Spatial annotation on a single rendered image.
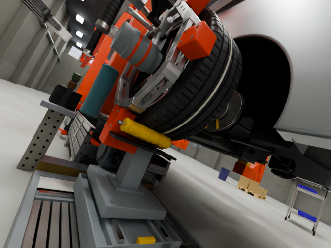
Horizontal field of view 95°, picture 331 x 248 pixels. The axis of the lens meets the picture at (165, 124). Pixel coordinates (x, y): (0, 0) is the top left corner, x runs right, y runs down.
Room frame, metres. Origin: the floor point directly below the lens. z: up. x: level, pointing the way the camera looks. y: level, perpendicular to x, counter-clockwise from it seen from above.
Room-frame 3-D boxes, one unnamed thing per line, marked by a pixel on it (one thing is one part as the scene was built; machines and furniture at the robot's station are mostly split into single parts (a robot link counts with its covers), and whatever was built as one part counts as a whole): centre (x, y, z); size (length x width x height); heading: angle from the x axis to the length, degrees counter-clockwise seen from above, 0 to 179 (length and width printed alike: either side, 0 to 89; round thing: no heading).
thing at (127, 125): (0.68, 0.05, 0.51); 0.29 x 0.06 x 0.06; 125
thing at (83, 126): (2.14, 1.15, 0.28); 2.47 x 0.09 x 0.22; 35
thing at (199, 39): (0.46, 0.02, 0.85); 0.09 x 0.08 x 0.07; 35
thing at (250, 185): (6.04, -4.18, 0.33); 1.12 x 0.84 x 0.66; 122
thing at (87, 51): (0.73, 0.49, 0.83); 0.04 x 0.04 x 0.16
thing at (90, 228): (0.77, 0.03, 0.13); 0.50 x 0.36 x 0.10; 35
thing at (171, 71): (0.72, 0.20, 0.85); 0.54 x 0.07 x 0.54; 35
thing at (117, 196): (0.82, 0.06, 0.32); 0.40 x 0.30 x 0.28; 35
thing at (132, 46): (0.68, 0.26, 0.85); 0.21 x 0.14 x 0.14; 125
